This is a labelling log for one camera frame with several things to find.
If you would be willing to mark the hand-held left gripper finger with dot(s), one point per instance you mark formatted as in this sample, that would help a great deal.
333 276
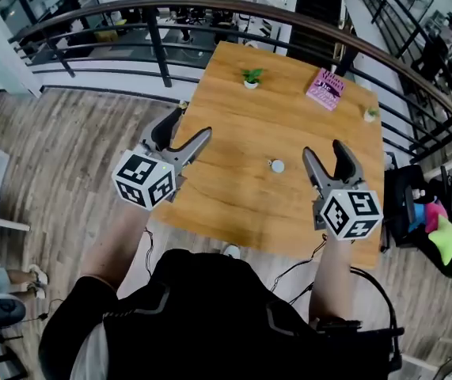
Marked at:
192 147
164 133

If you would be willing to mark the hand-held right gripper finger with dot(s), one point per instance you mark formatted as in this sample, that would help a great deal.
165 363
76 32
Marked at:
318 174
346 166

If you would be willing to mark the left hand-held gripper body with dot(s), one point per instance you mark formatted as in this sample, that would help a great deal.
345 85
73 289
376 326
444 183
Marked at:
142 180

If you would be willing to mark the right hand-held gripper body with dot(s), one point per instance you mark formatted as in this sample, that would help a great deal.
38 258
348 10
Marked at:
352 212

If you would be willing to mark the white round tape measure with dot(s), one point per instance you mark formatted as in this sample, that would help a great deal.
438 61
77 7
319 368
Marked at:
277 166

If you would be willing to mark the person's left forearm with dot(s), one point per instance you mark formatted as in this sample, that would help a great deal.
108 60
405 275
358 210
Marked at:
118 244

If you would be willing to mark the person's right forearm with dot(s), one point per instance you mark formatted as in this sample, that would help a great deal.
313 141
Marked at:
332 275

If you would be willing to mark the black office chair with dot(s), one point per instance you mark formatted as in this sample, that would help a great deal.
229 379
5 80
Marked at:
399 196

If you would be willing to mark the tiny plant in beige pot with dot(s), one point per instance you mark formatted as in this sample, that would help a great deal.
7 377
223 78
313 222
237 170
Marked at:
369 116

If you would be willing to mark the blue cushion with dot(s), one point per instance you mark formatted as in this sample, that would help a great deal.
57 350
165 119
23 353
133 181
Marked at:
418 218

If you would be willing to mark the pink book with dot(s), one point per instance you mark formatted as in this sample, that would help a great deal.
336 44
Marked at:
325 89

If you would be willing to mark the pink cushion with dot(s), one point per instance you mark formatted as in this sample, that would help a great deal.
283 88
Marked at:
435 214

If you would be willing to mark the potted plant in white pot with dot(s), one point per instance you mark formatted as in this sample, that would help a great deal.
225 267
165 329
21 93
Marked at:
251 83

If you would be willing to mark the black railing with wooden handrail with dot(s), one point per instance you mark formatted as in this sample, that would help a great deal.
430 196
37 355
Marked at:
158 46

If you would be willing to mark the green star cushion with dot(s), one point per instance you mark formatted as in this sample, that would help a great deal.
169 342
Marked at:
447 240

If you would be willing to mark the person's white right shoe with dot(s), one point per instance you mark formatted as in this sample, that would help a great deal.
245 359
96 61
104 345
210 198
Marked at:
232 251

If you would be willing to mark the person's black shirt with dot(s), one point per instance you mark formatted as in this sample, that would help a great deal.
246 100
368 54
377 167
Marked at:
210 323

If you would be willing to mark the grey round-faced device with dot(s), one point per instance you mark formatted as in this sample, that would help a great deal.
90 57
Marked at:
2 311

